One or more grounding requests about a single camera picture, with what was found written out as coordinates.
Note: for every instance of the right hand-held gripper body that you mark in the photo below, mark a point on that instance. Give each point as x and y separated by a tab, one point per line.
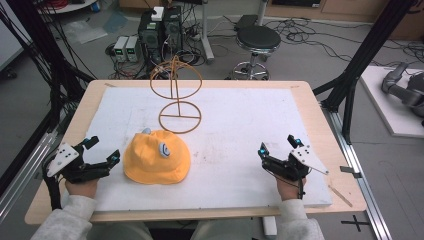
290	168

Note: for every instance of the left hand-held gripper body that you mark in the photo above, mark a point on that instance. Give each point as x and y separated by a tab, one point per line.
78	168

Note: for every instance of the person's right hand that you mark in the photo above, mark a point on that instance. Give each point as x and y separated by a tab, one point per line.
290	190

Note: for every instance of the black computer tower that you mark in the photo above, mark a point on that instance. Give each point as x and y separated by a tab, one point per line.
160	33

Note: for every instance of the white table leg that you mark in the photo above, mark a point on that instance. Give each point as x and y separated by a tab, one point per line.
206	33

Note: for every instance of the grey bench power supply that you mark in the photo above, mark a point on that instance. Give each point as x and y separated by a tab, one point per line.
132	49
120	48

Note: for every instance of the person's left hand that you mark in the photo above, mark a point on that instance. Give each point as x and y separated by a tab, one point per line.
83	189

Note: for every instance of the white box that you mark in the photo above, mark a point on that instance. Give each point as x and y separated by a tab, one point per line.
157	13

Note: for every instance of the white floor platform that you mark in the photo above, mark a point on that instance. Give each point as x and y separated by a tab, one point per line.
390	113

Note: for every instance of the thin wooden stick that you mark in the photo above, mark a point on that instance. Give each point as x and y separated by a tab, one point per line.
340	196

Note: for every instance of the aluminium rail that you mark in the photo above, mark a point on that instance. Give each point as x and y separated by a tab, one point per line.
20	170
356	173

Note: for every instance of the black frame post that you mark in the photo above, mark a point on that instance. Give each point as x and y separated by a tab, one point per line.
366	50
40	43

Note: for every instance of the person's legs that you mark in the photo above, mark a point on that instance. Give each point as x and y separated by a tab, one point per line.
216	231

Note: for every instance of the white foam mat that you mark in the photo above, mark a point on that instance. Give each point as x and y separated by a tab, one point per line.
233	140

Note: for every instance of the yellow bucket hat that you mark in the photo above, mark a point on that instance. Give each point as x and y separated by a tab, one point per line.
150	166

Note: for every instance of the black round stool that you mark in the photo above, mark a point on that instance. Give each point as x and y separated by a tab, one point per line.
258	38

